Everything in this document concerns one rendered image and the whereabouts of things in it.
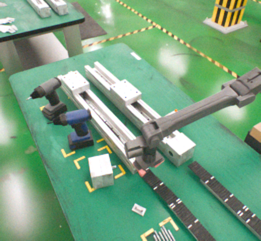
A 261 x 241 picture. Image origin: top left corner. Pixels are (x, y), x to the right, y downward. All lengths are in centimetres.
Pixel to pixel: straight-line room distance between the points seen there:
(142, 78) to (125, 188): 81
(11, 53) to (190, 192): 205
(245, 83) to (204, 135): 44
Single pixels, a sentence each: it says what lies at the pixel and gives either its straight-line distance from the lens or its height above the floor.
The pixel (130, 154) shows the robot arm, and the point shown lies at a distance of 94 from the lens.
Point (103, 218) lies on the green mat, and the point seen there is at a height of 78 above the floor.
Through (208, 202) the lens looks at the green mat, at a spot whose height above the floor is 78.
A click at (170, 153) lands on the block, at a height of 82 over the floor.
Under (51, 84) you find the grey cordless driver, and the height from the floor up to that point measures 99.
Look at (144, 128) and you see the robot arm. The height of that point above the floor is 109.
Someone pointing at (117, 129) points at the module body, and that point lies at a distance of 127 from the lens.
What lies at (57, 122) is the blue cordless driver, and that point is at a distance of 115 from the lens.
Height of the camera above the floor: 177
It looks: 43 degrees down
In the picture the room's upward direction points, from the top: 1 degrees counter-clockwise
